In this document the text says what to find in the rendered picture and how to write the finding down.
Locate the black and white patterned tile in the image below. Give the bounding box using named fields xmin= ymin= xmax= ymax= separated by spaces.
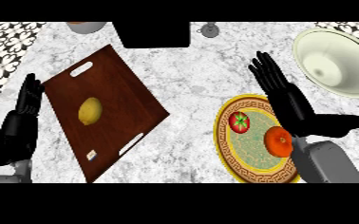
xmin=0 ymin=22 xmax=47 ymax=91
xmin=313 ymin=22 xmax=359 ymax=38

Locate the black box appliance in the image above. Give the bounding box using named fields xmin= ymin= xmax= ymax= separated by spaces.
xmin=110 ymin=22 xmax=191 ymax=49

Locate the small grey round knob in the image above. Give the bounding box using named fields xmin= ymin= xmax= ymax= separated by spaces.
xmin=194 ymin=22 xmax=221 ymax=39

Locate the yellow lemon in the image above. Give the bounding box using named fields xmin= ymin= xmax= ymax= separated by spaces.
xmin=76 ymin=96 xmax=103 ymax=126

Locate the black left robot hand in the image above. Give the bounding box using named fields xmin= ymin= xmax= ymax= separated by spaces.
xmin=0 ymin=73 xmax=45 ymax=167

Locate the orange fruit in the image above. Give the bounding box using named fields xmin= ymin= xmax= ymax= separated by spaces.
xmin=262 ymin=125 xmax=293 ymax=159

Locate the red tomato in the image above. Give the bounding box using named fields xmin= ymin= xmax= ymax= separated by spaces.
xmin=227 ymin=110 xmax=251 ymax=135

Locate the yellow patterned plate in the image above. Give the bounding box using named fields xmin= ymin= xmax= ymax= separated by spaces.
xmin=212 ymin=93 xmax=301 ymax=184

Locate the brown wooden cutting board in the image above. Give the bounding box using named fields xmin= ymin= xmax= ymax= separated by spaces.
xmin=41 ymin=44 xmax=171 ymax=184

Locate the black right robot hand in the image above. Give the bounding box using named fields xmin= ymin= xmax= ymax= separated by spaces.
xmin=246 ymin=50 xmax=359 ymax=139

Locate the pale cream bowl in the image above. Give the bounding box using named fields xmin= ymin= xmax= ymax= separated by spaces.
xmin=290 ymin=28 xmax=359 ymax=99

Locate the grey pot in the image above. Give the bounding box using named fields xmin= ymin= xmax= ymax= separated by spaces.
xmin=66 ymin=22 xmax=107 ymax=35

